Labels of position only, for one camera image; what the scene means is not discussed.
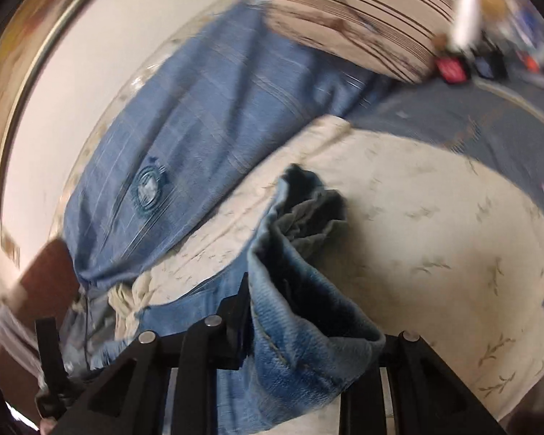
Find striped floral pillow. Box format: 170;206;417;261
249;0;463;84

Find clear plastic bag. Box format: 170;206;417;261
481;0;544;73

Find large framed wall picture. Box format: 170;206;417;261
0;0;132;223

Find blue plaid bolster pillow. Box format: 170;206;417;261
61;0;391;291

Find brown headboard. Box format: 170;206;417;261
0;240;80;349

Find grey star-print quilt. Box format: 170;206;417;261
59;281;141;372

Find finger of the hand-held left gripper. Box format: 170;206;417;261
35;318;71;393

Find grey-blue bedsheet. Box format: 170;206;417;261
345;72;544;327

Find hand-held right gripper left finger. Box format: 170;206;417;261
61;272;255;435

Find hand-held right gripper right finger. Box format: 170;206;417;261
338;331;508;435

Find cream leaf-print blanket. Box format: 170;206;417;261
109;115;544;422

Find blue denim pants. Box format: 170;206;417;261
218;163;386;433

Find pale purple hanging cloth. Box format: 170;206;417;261
0;301;46;381

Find white tube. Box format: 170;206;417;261
449;0;481;55

